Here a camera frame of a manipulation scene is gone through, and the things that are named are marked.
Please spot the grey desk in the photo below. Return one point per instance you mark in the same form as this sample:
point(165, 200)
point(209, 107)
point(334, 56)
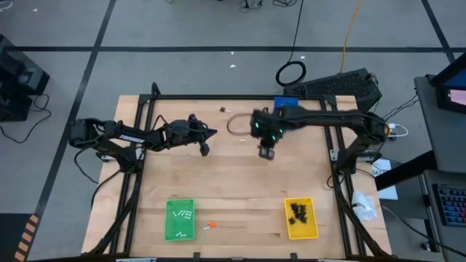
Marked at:
point(433, 109)

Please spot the orange foam pumpkin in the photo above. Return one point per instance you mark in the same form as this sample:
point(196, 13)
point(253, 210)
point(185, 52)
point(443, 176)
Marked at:
point(212, 224)

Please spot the black backlit keyboard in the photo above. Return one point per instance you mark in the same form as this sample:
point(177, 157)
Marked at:
point(451, 203)

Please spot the black computer monitor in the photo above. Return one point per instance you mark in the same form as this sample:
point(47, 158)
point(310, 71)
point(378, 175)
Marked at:
point(453, 85)

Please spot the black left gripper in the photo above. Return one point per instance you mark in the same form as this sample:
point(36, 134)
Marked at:
point(185, 131)

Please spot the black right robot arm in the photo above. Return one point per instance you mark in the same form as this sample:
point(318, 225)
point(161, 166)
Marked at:
point(327, 116)

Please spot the yellow plastic basket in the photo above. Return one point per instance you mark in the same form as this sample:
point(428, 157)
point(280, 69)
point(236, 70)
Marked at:
point(304, 231)

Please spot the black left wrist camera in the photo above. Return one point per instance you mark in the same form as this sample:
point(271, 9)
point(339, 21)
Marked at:
point(204, 149)

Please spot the black metal bar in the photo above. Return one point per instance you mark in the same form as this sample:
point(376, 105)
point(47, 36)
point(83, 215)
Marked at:
point(404, 171)

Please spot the green plastic basket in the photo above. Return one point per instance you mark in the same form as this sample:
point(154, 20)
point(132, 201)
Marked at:
point(180, 222)

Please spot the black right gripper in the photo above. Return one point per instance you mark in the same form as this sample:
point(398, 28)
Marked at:
point(267, 127)

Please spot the blue plastic basket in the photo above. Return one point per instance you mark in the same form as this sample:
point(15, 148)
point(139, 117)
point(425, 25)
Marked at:
point(285, 101)

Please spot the black orange striped ramp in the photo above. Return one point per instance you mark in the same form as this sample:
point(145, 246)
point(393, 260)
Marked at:
point(25, 236)

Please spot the white paper sheet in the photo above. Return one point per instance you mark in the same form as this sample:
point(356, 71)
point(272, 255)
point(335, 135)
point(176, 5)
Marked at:
point(389, 193)

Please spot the white crumpled plastic bag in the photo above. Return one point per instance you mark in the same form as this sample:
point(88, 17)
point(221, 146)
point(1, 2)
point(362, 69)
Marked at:
point(363, 205)

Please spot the black equipment case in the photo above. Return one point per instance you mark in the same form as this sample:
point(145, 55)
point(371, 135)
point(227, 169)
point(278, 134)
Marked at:
point(18, 78)

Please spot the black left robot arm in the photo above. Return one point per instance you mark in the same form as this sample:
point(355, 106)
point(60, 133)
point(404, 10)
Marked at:
point(131, 138)

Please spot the black computer tower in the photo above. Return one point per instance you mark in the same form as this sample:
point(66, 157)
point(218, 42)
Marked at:
point(336, 87)

